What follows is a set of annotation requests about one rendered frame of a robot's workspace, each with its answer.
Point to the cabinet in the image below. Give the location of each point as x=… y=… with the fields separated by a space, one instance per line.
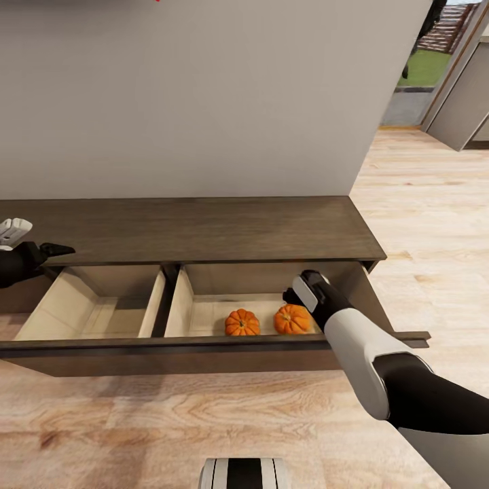
x=153 y=280

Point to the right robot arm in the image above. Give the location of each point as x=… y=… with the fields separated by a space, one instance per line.
x=447 y=424

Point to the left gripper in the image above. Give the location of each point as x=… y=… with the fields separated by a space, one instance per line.
x=18 y=264

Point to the robot trunk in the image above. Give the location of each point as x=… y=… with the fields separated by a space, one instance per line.
x=244 y=473

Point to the pumpkin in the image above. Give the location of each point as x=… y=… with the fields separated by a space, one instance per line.
x=291 y=319
x=242 y=323

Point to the fixed window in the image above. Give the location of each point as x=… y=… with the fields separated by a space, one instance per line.
x=446 y=32

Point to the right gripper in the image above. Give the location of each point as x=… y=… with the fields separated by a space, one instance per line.
x=291 y=298

